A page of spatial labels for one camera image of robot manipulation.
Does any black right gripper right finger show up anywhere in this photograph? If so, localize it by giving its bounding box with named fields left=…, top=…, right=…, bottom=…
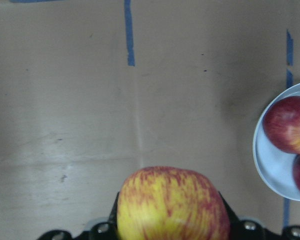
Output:
left=219, top=192, right=266, bottom=240

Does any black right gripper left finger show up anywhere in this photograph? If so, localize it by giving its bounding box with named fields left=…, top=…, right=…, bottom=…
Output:
left=88, top=192, right=120, bottom=240

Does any yellow-red apple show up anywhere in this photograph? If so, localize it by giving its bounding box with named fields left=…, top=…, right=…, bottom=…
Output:
left=117, top=166, right=231, bottom=240

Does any light blue plate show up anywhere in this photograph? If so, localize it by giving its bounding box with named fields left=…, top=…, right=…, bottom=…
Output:
left=252, top=83, right=300, bottom=201

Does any red plate apple front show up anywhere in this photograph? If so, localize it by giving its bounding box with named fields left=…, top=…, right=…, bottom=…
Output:
left=262, top=96, right=300, bottom=155

